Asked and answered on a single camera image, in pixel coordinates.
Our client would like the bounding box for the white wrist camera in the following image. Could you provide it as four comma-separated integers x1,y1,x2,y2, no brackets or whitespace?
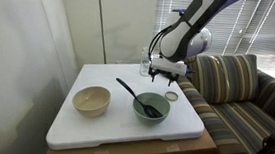
150,56,188,76

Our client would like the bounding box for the cream ceramic bowl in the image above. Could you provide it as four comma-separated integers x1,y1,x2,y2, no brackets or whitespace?
70,83,113,121

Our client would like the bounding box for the striped sofa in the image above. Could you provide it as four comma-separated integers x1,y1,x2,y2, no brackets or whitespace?
169,61,275,154

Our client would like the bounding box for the white foam board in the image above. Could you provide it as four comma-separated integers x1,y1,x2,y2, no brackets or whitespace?
44,56,210,154

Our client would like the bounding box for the green ceramic bowl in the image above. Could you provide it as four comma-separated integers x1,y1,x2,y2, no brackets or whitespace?
130,90,172,127

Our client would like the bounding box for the wooden table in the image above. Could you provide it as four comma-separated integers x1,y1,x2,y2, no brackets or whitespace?
43,113,220,154

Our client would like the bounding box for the striped cushion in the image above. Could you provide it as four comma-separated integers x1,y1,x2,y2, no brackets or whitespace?
181,48,262,109

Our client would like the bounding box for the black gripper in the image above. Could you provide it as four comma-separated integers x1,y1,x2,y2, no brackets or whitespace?
148,67,181,89

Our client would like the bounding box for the round jar lid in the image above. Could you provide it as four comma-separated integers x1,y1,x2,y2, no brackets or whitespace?
164,90,179,103

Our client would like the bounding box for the black plastic spoon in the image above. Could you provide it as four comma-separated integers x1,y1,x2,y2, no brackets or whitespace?
112,77,167,120

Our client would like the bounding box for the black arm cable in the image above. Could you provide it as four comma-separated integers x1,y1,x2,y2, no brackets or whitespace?
147,22,174,63

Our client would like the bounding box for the clear glass jar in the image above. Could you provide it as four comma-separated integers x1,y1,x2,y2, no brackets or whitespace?
139,45,154,78

